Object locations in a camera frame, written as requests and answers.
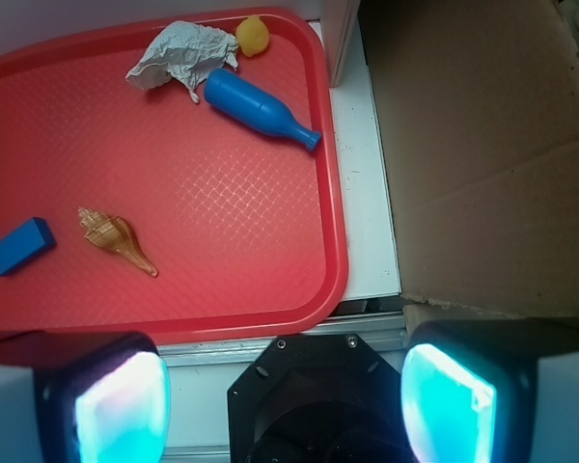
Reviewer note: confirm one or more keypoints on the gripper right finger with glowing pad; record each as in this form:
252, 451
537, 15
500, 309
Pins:
492, 390

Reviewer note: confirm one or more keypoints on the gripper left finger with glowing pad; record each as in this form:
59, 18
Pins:
82, 397

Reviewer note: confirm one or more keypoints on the blue plastic bottle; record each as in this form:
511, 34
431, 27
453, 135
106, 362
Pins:
259, 110

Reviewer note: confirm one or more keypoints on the blue rectangular block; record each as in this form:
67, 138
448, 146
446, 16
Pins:
24, 244

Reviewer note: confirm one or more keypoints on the brown spiral seashell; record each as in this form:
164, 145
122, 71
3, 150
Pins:
112, 234

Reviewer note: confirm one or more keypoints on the red plastic tray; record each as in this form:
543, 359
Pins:
246, 231

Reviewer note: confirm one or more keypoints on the brown cardboard box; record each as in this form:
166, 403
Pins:
478, 111

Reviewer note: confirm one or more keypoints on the crumpled white paper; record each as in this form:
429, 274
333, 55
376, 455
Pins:
186, 52

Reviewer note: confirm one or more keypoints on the yellow rubber duck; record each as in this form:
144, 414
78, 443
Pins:
252, 36

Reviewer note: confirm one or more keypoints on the black octagonal mount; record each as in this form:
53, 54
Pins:
317, 398

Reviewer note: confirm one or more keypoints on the white wall panel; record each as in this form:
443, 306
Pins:
337, 20

